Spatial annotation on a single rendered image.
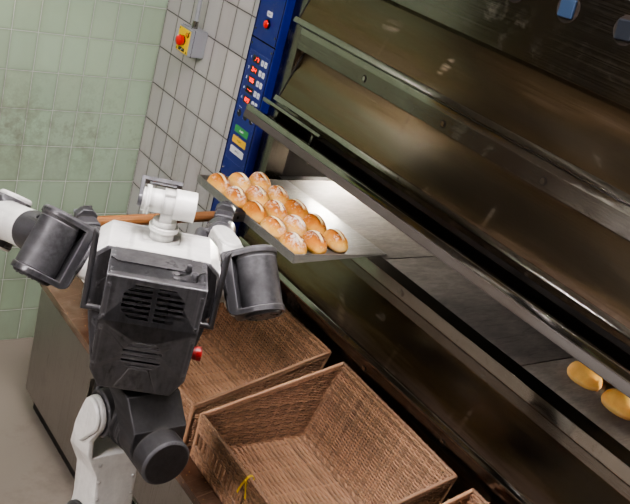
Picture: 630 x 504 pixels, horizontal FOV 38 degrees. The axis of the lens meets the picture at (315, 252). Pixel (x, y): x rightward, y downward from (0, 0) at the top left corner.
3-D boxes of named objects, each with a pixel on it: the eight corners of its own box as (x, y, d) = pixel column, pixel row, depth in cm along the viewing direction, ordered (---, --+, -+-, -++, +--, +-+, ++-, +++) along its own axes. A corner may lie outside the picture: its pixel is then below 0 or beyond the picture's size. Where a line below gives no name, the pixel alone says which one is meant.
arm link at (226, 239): (230, 225, 250) (249, 251, 240) (219, 253, 253) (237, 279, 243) (209, 222, 246) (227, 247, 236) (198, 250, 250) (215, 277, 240)
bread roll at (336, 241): (351, 254, 271) (356, 237, 269) (334, 255, 267) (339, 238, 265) (332, 239, 278) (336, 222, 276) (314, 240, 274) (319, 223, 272)
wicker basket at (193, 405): (225, 332, 333) (242, 265, 322) (313, 424, 295) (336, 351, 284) (101, 346, 303) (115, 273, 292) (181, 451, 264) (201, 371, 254)
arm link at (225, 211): (211, 197, 263) (208, 212, 252) (244, 204, 264) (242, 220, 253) (202, 236, 268) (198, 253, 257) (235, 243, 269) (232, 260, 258)
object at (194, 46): (191, 50, 350) (196, 25, 346) (203, 59, 343) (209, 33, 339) (173, 49, 346) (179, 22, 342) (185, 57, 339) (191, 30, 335)
